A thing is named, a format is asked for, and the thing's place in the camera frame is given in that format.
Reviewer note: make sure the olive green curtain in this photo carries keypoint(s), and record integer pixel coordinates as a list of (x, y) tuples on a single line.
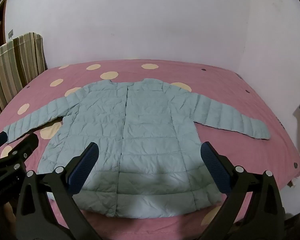
[(12, 65)]

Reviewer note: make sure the light blue quilted jacket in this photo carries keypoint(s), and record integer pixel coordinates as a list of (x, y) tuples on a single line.
[(130, 140)]

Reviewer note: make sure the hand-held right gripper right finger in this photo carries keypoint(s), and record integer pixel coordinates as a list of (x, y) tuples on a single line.
[(215, 170)]

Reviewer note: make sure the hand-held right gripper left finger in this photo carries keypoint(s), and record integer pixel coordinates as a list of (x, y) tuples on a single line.
[(85, 171)]

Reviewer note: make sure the pink polka dot bed sheet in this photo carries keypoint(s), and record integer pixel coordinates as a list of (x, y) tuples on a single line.
[(215, 80)]

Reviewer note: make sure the wall switch plate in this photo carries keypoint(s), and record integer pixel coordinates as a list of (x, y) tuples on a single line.
[(10, 33)]

